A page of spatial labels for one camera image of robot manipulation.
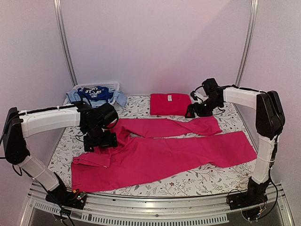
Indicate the dark blue garment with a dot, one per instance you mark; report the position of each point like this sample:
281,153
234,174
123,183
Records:
96,93

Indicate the light blue cloth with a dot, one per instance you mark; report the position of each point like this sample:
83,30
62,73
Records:
118,96

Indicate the front aluminium rail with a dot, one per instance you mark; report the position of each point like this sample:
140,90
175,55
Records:
118,210

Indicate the pink garment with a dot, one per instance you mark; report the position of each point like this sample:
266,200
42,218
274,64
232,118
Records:
149,150

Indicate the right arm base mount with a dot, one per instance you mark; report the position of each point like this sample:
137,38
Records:
255,194

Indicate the floral tablecloth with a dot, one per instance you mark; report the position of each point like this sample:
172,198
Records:
204,180

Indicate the white plastic laundry basket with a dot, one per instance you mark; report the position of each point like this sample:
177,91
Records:
73,95

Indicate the red t-shirt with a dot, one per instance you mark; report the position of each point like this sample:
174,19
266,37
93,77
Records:
159,105

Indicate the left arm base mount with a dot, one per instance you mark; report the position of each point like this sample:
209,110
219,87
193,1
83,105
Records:
62,197

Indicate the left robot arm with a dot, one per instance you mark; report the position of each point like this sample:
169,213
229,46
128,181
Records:
94,123

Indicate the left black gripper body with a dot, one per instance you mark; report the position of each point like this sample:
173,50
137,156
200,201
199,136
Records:
98,138

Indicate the right aluminium frame post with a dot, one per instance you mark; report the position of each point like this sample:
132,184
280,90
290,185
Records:
248,41

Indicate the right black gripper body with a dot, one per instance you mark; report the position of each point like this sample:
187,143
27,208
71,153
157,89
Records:
206,110

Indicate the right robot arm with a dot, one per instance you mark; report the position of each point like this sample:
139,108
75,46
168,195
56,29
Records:
269,118

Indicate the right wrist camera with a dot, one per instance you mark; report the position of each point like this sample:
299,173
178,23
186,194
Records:
196,96

